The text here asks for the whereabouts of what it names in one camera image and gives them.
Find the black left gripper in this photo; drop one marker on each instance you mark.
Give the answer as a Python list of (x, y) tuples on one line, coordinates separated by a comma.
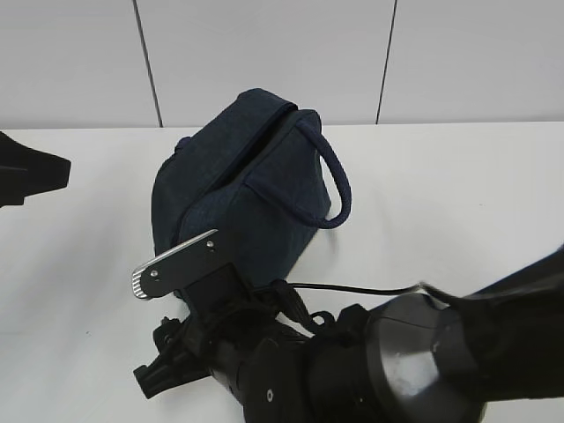
[(27, 172)]

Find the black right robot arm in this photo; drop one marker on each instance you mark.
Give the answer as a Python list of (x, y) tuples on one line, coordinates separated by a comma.
[(422, 356)]

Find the dark blue fabric lunch bag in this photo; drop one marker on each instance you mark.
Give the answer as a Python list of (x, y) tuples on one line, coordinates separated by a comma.
[(262, 173)]

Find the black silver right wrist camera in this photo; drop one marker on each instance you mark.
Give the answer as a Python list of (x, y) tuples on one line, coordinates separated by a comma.
[(202, 270)]

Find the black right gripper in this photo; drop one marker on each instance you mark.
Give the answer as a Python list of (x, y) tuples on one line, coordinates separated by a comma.
[(189, 352)]

